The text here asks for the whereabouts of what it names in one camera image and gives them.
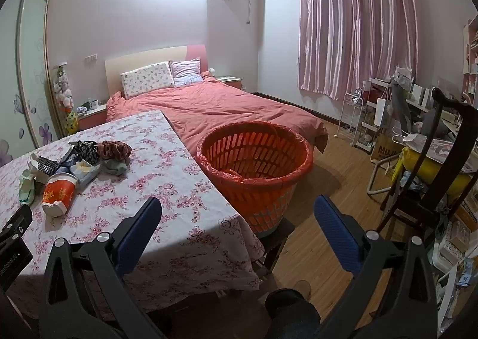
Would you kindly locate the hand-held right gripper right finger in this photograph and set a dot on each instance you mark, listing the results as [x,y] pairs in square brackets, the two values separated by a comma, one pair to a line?
[336,234]

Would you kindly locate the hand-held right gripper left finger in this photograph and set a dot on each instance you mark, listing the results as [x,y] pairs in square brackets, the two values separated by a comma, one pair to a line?
[137,238]

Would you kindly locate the orange plastic lattice basket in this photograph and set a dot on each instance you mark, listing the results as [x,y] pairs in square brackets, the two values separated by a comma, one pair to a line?
[269,212]

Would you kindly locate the red paper cup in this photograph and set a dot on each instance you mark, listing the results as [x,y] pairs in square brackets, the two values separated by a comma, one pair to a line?
[56,193]

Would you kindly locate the pale blue tissue packet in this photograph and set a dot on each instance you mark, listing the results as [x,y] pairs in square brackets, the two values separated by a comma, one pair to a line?
[86,172]

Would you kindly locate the brown velvet scrunchie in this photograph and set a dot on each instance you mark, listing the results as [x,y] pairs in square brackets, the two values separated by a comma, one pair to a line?
[114,150]

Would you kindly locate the white tissue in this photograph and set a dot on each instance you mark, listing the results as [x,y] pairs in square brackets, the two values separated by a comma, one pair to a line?
[34,171]

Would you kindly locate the black patterned scrunchie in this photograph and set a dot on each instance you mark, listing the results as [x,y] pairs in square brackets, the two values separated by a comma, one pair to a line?
[87,152]

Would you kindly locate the black white checkered pouch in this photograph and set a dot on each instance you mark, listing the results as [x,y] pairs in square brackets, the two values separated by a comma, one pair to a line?
[48,166]

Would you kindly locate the dark wooden stool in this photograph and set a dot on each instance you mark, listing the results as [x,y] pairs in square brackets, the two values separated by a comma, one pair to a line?
[276,238]

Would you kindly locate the pink floral tablecloth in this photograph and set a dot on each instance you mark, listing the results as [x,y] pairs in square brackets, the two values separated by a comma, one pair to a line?
[149,174]

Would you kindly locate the person's trousered leg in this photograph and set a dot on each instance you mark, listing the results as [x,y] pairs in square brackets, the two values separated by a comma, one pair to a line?
[291,316]

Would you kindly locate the brown paper bag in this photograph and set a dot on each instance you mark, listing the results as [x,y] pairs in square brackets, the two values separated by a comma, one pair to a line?
[384,150]

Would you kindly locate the yellow cushion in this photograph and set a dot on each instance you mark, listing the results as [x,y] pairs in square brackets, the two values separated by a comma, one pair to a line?
[414,163]

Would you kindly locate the white trolley shelf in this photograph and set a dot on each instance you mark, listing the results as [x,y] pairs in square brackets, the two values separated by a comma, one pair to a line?
[368,124]

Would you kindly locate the pink white nightstand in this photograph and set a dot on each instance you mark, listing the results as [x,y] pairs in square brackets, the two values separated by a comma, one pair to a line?
[233,82]
[93,120]

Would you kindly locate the white paper bag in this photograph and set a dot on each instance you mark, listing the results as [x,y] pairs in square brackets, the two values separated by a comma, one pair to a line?
[381,113]

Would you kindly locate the yellow green plush toy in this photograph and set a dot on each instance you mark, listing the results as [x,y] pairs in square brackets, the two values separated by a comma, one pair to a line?
[71,122]

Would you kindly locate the printed paper bag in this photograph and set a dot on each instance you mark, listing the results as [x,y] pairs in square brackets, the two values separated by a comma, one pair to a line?
[444,148]

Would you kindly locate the grey cushion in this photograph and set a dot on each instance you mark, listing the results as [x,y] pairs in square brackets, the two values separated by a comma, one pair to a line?
[433,122]

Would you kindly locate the coral bed duvet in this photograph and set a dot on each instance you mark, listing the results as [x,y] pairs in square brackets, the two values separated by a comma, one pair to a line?
[224,111]

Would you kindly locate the white floral pillow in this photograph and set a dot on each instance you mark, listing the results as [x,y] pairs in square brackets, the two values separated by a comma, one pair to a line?
[145,79]

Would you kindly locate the dark wooden chair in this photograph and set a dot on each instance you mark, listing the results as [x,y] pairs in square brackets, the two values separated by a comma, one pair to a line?
[437,94]

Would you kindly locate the pink striped pillow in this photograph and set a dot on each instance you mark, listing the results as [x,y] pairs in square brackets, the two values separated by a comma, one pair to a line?
[185,70]

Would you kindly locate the cream and pink headboard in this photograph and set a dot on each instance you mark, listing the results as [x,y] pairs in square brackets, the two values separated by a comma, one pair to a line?
[149,58]

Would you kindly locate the flower print wardrobe door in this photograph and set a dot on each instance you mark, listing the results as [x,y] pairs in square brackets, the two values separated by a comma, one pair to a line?
[33,81]

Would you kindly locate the pink satin curtain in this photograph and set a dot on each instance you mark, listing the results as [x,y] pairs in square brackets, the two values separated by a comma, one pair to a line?
[354,25]

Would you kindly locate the pink bookshelf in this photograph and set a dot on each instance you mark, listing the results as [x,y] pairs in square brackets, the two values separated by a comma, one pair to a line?
[466,47]

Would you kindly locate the white metal tube frame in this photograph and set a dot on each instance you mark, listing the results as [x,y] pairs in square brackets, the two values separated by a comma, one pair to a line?
[370,182]

